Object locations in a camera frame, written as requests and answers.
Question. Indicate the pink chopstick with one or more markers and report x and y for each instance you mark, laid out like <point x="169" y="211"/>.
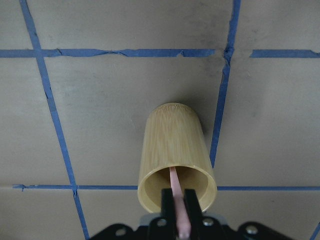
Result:
<point x="183" y="224"/>

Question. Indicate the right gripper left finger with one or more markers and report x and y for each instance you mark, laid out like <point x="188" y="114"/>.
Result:
<point x="168" y="215"/>

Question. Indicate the bamboo cylinder holder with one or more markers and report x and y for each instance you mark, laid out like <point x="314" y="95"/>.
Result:
<point x="173" y="137"/>

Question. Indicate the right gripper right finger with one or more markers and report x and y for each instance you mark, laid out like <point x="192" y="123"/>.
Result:
<point x="194" y="213"/>

